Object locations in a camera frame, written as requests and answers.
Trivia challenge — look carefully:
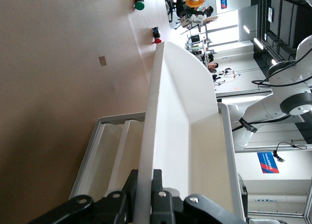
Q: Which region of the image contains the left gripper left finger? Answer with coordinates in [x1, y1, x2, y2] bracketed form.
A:
[29, 169, 138, 224]

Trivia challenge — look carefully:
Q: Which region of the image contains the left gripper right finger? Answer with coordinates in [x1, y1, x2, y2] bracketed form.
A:
[149, 169, 244, 224]

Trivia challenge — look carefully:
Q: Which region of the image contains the white drawer cabinet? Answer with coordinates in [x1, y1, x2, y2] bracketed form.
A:
[69, 103, 246, 224]

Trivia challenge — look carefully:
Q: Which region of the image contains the seated person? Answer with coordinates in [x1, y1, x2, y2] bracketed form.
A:
[181, 5, 215, 23]

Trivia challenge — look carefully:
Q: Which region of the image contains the black office chair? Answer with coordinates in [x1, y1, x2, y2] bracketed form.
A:
[167, 0, 183, 23]

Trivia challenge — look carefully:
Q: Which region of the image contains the person in background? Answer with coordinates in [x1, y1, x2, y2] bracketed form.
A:
[207, 62, 220, 75]

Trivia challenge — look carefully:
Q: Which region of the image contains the large blue red poster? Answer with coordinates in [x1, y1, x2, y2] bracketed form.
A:
[257, 151, 280, 174]

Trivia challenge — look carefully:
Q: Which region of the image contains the red push button switch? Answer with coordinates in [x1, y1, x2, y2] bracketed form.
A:
[152, 26, 162, 44]

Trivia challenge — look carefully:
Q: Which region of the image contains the green push button switch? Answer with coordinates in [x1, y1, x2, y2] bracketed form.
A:
[133, 0, 146, 11]

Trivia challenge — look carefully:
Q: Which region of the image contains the black camera on mount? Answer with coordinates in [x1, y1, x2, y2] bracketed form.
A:
[272, 140, 308, 163]

